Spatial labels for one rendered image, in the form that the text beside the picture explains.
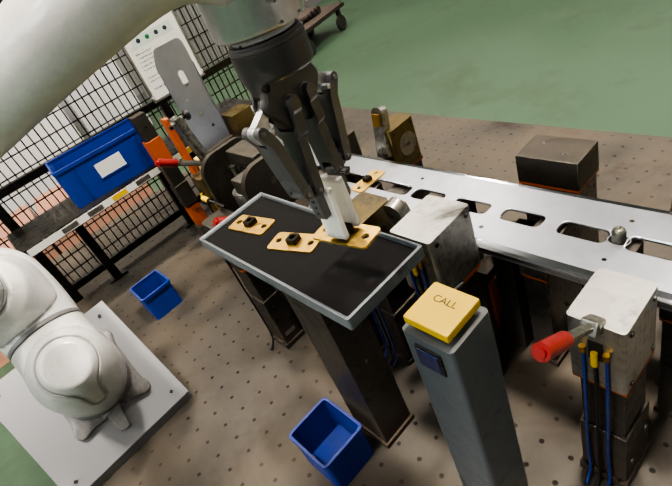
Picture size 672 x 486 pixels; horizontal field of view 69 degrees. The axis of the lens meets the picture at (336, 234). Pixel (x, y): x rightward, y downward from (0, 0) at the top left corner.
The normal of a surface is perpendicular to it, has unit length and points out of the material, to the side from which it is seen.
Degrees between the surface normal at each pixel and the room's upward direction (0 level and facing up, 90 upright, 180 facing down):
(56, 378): 50
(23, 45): 87
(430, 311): 0
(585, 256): 0
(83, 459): 45
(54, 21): 85
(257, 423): 0
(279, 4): 90
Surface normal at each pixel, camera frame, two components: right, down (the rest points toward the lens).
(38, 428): 0.25, -0.40
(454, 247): 0.65, 0.24
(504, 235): -0.33, -0.76
